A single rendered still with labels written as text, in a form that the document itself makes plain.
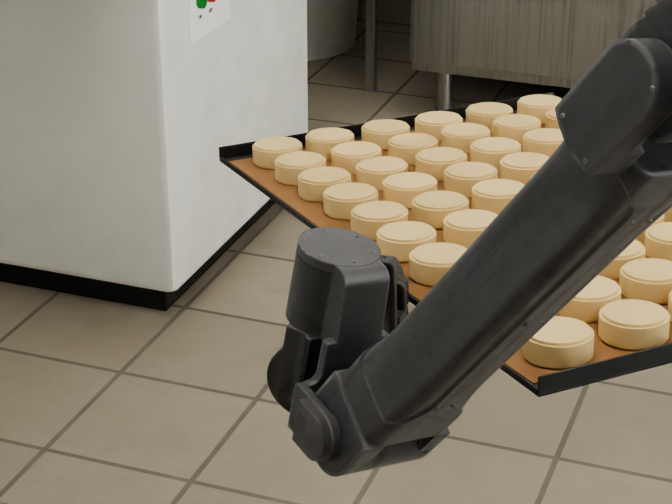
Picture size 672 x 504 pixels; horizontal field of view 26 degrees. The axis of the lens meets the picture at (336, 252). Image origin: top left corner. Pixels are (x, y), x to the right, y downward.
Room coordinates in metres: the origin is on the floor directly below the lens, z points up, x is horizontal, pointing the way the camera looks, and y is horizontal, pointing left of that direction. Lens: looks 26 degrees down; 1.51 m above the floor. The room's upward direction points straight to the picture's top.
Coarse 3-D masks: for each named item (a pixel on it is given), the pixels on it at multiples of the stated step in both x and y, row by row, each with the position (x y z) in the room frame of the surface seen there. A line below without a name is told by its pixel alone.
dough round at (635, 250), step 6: (636, 240) 1.06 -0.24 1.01; (630, 246) 1.05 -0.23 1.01; (636, 246) 1.05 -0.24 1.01; (642, 246) 1.05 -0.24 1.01; (624, 252) 1.03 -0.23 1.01; (630, 252) 1.03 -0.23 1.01; (636, 252) 1.03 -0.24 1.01; (642, 252) 1.04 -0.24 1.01; (618, 258) 1.03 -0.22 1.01; (624, 258) 1.03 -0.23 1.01; (630, 258) 1.03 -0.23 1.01; (636, 258) 1.03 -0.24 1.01; (612, 264) 1.02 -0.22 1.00; (618, 264) 1.02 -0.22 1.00; (624, 264) 1.02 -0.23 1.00; (606, 270) 1.03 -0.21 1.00; (612, 270) 1.02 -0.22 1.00; (618, 270) 1.02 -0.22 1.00; (606, 276) 1.03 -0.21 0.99; (612, 276) 1.02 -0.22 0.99; (618, 276) 1.02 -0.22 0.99
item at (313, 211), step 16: (240, 160) 1.36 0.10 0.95; (256, 176) 1.31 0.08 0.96; (272, 176) 1.31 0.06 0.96; (352, 176) 1.30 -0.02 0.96; (272, 192) 1.26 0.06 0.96; (288, 192) 1.26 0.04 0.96; (304, 208) 1.21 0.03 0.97; (320, 208) 1.21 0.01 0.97; (320, 224) 1.17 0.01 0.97; (336, 224) 1.17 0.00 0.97; (416, 288) 1.02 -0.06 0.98; (608, 352) 0.89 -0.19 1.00; (624, 352) 0.89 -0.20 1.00; (512, 368) 0.87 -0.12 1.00; (528, 368) 0.87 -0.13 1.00; (544, 368) 0.87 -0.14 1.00
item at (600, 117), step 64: (640, 64) 0.62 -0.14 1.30; (576, 128) 0.64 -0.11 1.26; (640, 128) 0.62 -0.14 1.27; (576, 192) 0.68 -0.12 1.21; (640, 192) 0.65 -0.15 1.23; (512, 256) 0.71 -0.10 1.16; (576, 256) 0.68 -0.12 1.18; (448, 320) 0.74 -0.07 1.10; (512, 320) 0.71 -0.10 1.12; (384, 384) 0.78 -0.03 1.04; (448, 384) 0.75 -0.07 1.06; (384, 448) 0.80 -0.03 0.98
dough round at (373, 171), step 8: (368, 160) 1.29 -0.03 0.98; (376, 160) 1.29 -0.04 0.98; (384, 160) 1.29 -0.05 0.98; (392, 160) 1.29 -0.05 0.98; (400, 160) 1.29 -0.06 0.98; (360, 168) 1.27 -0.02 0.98; (368, 168) 1.27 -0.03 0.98; (376, 168) 1.27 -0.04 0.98; (384, 168) 1.26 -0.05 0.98; (392, 168) 1.26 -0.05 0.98; (400, 168) 1.27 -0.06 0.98; (360, 176) 1.27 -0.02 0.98; (368, 176) 1.26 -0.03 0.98; (376, 176) 1.26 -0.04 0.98; (384, 176) 1.25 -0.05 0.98; (368, 184) 1.26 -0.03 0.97; (376, 184) 1.25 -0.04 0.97
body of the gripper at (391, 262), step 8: (384, 256) 0.97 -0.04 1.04; (392, 256) 0.97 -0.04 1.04; (384, 264) 0.96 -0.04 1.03; (392, 264) 0.96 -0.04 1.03; (392, 272) 0.96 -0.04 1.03; (392, 280) 0.96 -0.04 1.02; (392, 288) 0.96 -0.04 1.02; (392, 296) 0.96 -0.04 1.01; (392, 304) 0.96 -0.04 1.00; (392, 312) 0.96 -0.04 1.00; (384, 320) 0.95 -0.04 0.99; (392, 320) 0.96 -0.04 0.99; (384, 328) 0.95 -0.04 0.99; (392, 328) 0.96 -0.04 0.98
